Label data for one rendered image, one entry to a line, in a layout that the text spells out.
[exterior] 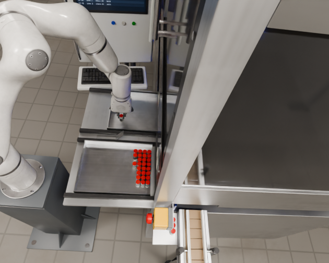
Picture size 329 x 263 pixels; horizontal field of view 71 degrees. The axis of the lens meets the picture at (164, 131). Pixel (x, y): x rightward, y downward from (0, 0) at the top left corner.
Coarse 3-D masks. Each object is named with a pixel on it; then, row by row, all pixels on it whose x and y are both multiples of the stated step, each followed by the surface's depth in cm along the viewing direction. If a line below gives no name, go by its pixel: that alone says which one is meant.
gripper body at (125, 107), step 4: (112, 96) 109; (112, 100) 109; (116, 100) 108; (128, 100) 109; (112, 104) 111; (116, 104) 111; (120, 104) 111; (124, 104) 111; (128, 104) 111; (112, 108) 114; (116, 108) 113; (120, 108) 113; (124, 108) 113; (128, 108) 113; (120, 112) 116; (124, 112) 116; (128, 112) 116
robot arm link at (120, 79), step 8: (120, 64) 98; (120, 72) 95; (128, 72) 96; (112, 80) 98; (120, 80) 95; (128, 80) 97; (112, 88) 103; (120, 88) 99; (128, 88) 102; (120, 96) 104
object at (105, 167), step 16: (96, 144) 118; (112, 144) 118; (128, 144) 117; (144, 144) 117; (80, 160) 109; (96, 160) 113; (112, 160) 114; (128, 160) 115; (80, 176) 108; (96, 176) 109; (112, 176) 110; (128, 176) 111; (80, 192) 102; (96, 192) 102; (112, 192) 103; (128, 192) 107; (144, 192) 107
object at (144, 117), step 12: (132, 96) 137; (144, 96) 137; (156, 96) 137; (144, 108) 133; (156, 108) 134; (108, 120) 122; (132, 120) 128; (144, 120) 129; (156, 120) 130; (156, 132) 123
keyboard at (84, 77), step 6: (84, 72) 150; (90, 72) 151; (96, 72) 151; (102, 72) 152; (132, 72) 156; (138, 72) 156; (84, 78) 147; (90, 78) 148; (96, 78) 148; (102, 78) 149; (132, 78) 153; (138, 78) 152; (84, 84) 147; (90, 84) 148
